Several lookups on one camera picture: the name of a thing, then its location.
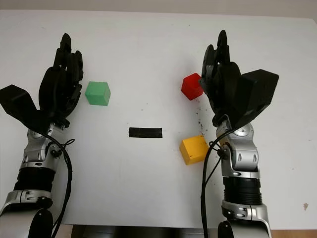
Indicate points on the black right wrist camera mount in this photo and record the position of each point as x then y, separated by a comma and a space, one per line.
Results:
257, 91

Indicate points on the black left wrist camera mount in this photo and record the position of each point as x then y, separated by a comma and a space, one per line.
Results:
17, 99

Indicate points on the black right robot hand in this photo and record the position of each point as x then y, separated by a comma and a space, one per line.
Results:
223, 84

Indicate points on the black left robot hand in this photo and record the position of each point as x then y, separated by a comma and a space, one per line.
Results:
57, 86

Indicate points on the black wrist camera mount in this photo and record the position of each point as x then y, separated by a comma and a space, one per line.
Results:
17, 99
257, 91

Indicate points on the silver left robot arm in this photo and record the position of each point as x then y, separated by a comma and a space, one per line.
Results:
34, 148

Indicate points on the green wooden block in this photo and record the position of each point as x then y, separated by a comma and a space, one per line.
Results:
97, 93

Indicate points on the yellow wooden block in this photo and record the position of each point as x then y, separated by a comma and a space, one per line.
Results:
194, 150

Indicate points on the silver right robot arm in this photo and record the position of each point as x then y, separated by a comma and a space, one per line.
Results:
244, 158

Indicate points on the red wooden block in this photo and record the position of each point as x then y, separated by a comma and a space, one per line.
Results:
192, 86

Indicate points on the dark robot torso base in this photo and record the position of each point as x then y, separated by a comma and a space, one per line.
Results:
138, 232

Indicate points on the black tape strip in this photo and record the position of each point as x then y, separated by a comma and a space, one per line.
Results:
145, 132

